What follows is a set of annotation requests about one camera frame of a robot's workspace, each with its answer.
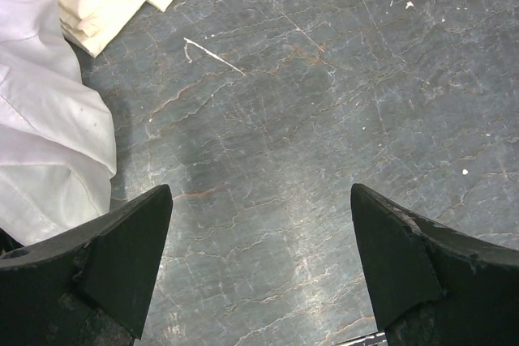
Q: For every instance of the white shirt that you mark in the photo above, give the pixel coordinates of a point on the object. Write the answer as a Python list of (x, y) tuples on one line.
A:
[(58, 148)]

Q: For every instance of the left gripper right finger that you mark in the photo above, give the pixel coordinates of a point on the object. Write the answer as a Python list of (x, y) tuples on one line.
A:
[(430, 284)]

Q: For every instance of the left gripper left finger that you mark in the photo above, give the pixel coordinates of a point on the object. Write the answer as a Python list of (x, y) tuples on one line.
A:
[(91, 285)]

